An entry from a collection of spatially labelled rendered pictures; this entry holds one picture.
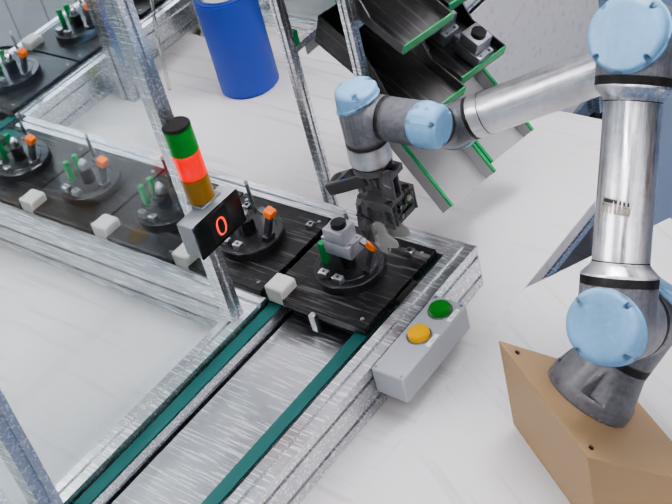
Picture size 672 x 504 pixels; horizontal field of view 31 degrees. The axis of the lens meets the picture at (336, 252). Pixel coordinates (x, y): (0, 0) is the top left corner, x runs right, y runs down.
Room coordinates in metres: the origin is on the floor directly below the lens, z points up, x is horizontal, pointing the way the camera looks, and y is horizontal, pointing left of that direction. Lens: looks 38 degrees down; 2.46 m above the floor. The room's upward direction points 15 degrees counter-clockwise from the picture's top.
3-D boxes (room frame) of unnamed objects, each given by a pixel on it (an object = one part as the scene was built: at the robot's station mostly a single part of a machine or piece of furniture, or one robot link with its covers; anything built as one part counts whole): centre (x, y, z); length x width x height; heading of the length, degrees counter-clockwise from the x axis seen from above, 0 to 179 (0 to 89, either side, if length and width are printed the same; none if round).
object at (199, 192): (1.77, 0.20, 1.29); 0.05 x 0.05 x 0.05
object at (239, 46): (2.81, 0.10, 1.00); 0.16 x 0.16 x 0.27
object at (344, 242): (1.83, -0.01, 1.06); 0.08 x 0.04 x 0.07; 43
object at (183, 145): (1.77, 0.20, 1.39); 0.05 x 0.05 x 0.05
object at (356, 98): (1.73, -0.10, 1.37); 0.09 x 0.08 x 0.11; 49
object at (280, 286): (1.82, 0.12, 0.97); 0.05 x 0.05 x 0.04; 43
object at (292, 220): (2.01, 0.16, 1.01); 0.24 x 0.24 x 0.13; 43
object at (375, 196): (1.73, -0.11, 1.21); 0.09 x 0.08 x 0.12; 44
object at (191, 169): (1.77, 0.20, 1.34); 0.05 x 0.05 x 0.05
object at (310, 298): (1.82, -0.02, 0.96); 0.24 x 0.24 x 0.02; 43
